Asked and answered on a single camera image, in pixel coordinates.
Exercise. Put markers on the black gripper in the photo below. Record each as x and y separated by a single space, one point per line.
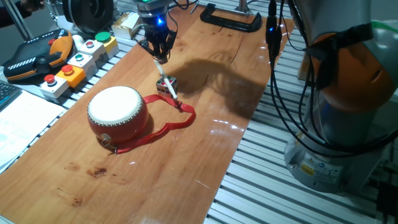
157 28

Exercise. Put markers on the white drumstick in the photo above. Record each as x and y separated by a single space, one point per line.
166 81

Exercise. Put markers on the red drum white skin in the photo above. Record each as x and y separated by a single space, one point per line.
116 107

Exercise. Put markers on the person hand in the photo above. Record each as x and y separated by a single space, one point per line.
32 4

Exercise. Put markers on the rubik's cube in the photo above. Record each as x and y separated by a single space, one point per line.
161 88

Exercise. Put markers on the gold cardboard box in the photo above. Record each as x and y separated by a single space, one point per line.
124 26

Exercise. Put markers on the yellow box big green button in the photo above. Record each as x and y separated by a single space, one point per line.
107 40

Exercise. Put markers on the white box small red button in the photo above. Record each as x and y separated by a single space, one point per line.
93 49

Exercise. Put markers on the black c-clamp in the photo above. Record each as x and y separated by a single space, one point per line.
230 23

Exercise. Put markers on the white box small green button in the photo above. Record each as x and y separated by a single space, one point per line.
82 62

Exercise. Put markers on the black round spool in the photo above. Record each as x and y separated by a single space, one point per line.
87 15

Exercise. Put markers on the yellow box red button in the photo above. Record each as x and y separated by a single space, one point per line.
71 77

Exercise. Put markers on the wood grain table mat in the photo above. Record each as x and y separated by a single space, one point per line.
186 155

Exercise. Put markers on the white box red mushroom button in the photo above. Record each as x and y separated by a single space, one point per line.
54 87

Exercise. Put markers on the black orange teach pendant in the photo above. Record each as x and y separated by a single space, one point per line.
34 56

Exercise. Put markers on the white paper sheets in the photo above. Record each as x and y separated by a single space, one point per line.
21 124

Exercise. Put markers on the black keyboard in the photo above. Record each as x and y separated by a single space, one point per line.
7 93

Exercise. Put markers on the grey metal frame bar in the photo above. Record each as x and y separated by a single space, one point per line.
51 14
18 20

